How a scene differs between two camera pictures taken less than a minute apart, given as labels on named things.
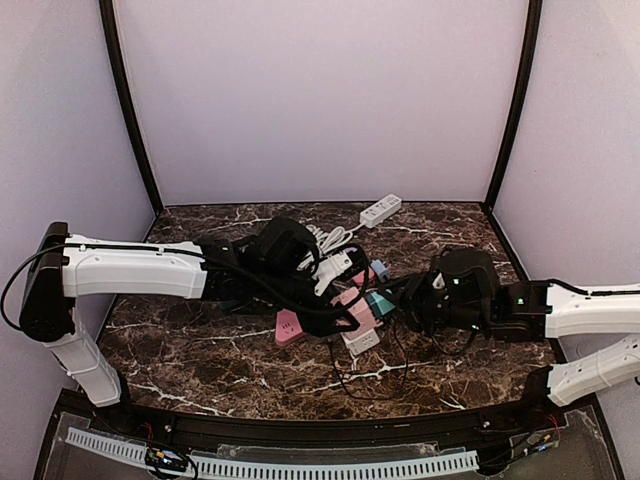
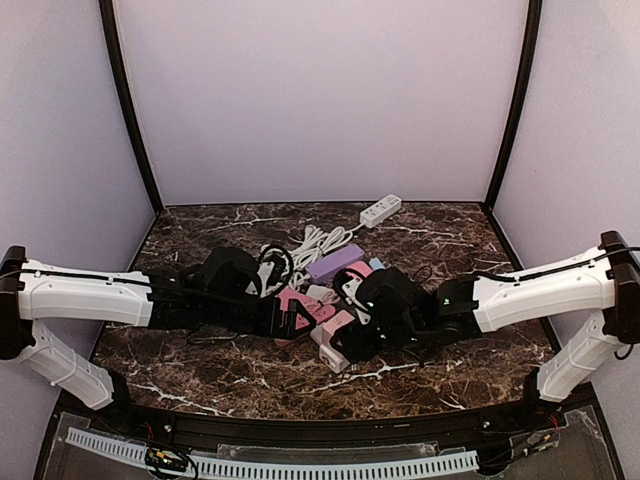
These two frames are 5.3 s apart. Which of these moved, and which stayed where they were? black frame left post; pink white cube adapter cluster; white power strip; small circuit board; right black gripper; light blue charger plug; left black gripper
Moved: pink white cube adapter cluster; right black gripper; left black gripper
Stayed: black frame left post; light blue charger plug; white power strip; small circuit board
